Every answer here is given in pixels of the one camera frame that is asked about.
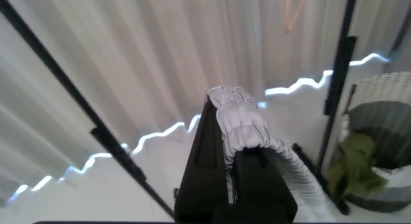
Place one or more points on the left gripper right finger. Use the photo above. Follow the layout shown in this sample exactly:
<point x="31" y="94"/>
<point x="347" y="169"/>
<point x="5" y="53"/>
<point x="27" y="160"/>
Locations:
<point x="260" y="185"/>

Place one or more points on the green garment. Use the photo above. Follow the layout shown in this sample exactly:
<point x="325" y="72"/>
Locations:
<point x="353" y="166"/>

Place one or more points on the pink clothes hanger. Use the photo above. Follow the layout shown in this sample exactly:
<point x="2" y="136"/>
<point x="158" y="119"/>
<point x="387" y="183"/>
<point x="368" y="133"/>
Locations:
<point x="288" y="12"/>

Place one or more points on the black clothes rack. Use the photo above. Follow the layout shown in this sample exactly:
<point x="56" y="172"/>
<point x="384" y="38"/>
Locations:
<point x="341" y="73"/>

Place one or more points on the pale grey shorts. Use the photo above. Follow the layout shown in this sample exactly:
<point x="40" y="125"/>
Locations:
<point x="241" y="121"/>

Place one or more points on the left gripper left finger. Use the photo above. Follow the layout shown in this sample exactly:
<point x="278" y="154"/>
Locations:
<point x="205" y="172"/>

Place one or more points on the white curtain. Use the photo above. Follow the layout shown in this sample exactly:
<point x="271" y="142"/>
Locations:
<point x="160" y="57"/>

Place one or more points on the white laundry basket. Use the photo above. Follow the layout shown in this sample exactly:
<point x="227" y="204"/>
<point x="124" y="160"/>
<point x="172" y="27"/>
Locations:
<point x="385" y="86"/>

